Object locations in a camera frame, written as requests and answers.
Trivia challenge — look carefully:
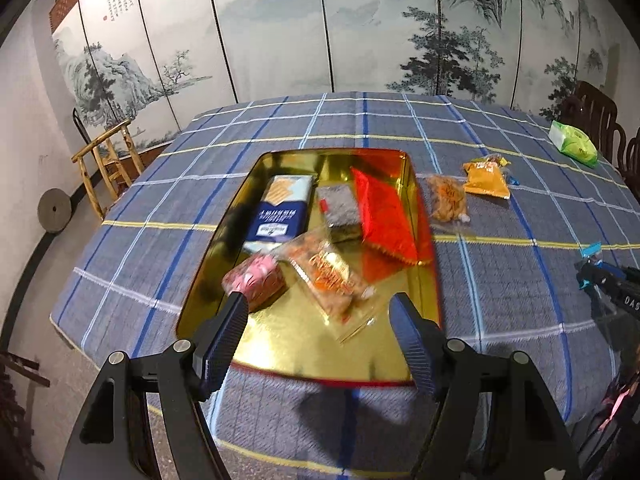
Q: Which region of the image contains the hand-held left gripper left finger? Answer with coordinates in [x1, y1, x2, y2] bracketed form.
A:
[59, 291, 250, 480]

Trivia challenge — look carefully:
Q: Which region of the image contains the blue cracker pack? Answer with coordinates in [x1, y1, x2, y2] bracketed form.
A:
[242, 174, 316, 253]

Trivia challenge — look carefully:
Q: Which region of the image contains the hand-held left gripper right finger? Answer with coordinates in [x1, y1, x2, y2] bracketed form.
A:
[389, 292, 583, 480]

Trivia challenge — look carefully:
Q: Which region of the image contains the yellow snack packet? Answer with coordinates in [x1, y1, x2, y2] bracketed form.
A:
[462, 160, 512, 201]

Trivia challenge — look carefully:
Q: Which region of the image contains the red snack packet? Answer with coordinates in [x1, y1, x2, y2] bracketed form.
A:
[350, 166, 435, 266]

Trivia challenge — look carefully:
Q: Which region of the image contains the blue plaid tablecloth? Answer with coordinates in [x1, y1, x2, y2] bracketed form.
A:
[50, 91, 640, 480]

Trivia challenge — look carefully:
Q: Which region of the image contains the red and gold tin box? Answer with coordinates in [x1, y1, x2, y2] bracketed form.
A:
[175, 147, 443, 388]

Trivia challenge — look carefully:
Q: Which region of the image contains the dark seed packet red label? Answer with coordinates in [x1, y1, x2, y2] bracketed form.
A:
[316, 184, 363, 241]

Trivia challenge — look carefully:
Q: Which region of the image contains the dark wooden stool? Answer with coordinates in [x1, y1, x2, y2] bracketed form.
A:
[0, 350, 51, 391]

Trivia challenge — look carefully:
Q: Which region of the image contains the green tissue pack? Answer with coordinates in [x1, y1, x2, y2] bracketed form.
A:
[548, 120, 599, 168]

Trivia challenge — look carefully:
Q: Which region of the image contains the painted folding screen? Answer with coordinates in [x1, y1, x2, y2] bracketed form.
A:
[50, 0, 621, 153]

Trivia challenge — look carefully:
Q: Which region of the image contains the light wooden chair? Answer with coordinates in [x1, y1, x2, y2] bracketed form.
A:
[71, 119, 146, 218]

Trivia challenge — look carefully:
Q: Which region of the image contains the black metal chair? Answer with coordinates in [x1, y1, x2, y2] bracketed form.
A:
[72, 107, 91, 143]

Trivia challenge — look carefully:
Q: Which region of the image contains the pink snack packet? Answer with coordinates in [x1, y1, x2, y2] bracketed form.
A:
[221, 252, 288, 313]

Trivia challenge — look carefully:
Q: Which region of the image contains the clear bag of fried snacks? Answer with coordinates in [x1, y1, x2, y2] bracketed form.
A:
[277, 225, 378, 346]
[425, 174, 471, 226]

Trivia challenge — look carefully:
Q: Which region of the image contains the round stone millstone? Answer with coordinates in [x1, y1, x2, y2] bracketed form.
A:
[39, 188, 72, 233]

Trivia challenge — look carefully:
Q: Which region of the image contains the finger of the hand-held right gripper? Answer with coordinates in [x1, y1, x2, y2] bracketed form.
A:
[575, 260, 627, 292]

